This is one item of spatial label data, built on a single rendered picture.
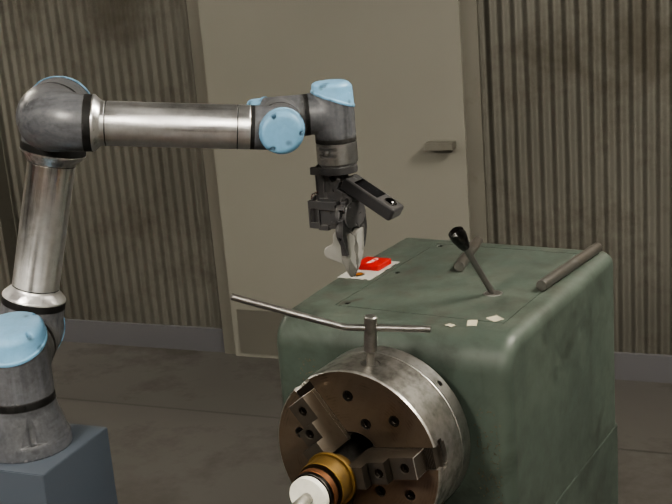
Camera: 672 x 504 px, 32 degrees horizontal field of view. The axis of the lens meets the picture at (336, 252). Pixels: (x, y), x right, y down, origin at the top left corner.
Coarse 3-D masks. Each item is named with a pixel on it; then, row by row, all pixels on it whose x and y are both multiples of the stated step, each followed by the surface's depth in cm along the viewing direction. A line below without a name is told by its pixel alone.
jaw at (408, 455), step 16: (368, 448) 193; (384, 448) 192; (400, 448) 190; (416, 448) 188; (432, 448) 187; (352, 464) 188; (368, 464) 187; (384, 464) 186; (400, 464) 186; (416, 464) 185; (432, 464) 188; (368, 480) 187; (384, 480) 186
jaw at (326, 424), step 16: (304, 400) 193; (320, 400) 195; (304, 416) 194; (320, 416) 193; (304, 432) 192; (320, 432) 191; (336, 432) 193; (352, 432) 196; (320, 448) 189; (336, 448) 191
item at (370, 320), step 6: (366, 318) 191; (372, 318) 191; (366, 324) 191; (372, 324) 191; (366, 330) 192; (372, 330) 191; (366, 336) 192; (372, 336) 192; (366, 342) 192; (372, 342) 192; (366, 348) 193; (372, 348) 192; (366, 354) 194; (372, 354) 193; (366, 360) 194; (372, 360) 194
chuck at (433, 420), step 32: (320, 384) 195; (352, 384) 192; (384, 384) 189; (416, 384) 192; (288, 416) 201; (352, 416) 194; (384, 416) 190; (416, 416) 187; (448, 416) 193; (288, 448) 203; (352, 448) 203; (448, 448) 190; (416, 480) 190; (448, 480) 192
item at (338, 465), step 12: (324, 456) 187; (336, 456) 187; (312, 468) 184; (324, 468) 185; (336, 468) 185; (348, 468) 186; (324, 480) 182; (336, 480) 184; (348, 480) 186; (336, 492) 183; (348, 492) 186
